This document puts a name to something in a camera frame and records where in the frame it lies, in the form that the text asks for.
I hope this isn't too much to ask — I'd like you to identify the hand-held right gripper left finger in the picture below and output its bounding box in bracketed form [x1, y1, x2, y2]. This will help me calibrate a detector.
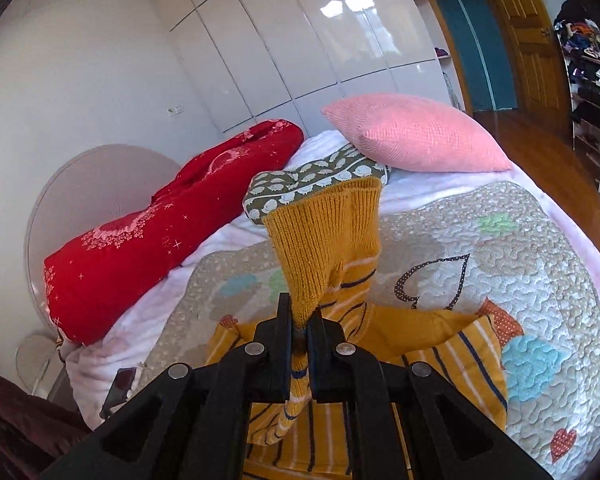
[39, 292, 297, 480]

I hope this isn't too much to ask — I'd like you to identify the patterned quilted bedspread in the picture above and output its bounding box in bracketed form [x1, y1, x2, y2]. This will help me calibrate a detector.
[145, 181, 600, 472]

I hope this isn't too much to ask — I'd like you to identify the red long pillow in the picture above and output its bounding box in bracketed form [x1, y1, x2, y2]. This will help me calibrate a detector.
[43, 119, 305, 346]

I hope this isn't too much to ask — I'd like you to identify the pink pillow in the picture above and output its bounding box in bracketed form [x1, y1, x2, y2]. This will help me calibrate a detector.
[321, 93, 513, 173]

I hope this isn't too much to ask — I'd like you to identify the olive hedgehog print pillow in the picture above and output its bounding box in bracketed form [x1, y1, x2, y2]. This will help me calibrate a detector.
[243, 143, 391, 226]

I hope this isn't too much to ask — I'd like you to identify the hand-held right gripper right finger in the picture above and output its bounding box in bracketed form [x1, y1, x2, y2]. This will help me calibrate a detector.
[307, 308, 555, 480]

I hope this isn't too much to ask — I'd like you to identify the dark maroon cloth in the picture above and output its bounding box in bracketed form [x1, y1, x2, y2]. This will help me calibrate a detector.
[0, 366, 92, 480]

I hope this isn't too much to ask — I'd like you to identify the black phone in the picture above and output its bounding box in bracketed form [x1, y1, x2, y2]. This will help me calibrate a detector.
[101, 368, 136, 420]

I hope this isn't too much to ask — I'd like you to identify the wooden door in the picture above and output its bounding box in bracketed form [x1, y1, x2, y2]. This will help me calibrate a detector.
[472, 0, 573, 133]

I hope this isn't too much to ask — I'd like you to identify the white glossy wardrobe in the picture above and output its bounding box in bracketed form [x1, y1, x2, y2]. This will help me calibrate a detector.
[122, 0, 467, 136]

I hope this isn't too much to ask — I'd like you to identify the mustard striped knit sweater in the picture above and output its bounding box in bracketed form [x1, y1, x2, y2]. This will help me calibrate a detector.
[203, 176, 510, 476]

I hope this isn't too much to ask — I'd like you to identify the teal wall panel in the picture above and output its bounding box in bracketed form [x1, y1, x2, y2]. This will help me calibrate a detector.
[414, 0, 518, 112]

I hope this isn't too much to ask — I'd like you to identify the cluttered clothes shelf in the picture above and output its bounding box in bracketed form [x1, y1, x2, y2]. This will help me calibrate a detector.
[553, 0, 600, 201]

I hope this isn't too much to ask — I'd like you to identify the round white bedside table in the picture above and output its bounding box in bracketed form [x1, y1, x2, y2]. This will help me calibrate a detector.
[15, 332, 67, 401]

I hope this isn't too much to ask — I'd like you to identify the round beige headboard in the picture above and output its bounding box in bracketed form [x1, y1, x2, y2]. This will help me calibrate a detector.
[26, 144, 182, 328]

